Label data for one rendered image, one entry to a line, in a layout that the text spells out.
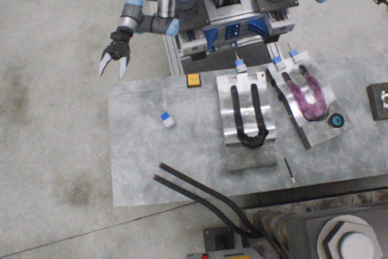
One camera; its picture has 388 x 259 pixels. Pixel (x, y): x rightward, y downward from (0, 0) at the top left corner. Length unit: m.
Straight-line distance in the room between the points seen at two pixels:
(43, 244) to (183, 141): 1.58
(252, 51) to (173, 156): 1.18
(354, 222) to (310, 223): 0.08
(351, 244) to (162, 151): 1.40
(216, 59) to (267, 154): 1.07
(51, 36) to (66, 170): 1.23
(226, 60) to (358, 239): 2.16
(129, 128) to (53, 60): 1.47
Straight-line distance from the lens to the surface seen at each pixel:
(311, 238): 0.67
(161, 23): 1.48
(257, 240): 1.89
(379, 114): 2.05
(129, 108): 1.98
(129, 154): 1.92
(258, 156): 1.82
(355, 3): 3.41
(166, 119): 1.87
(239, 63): 1.97
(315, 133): 1.85
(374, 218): 0.71
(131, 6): 1.43
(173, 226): 2.67
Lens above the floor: 2.65
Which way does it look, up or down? 75 degrees down
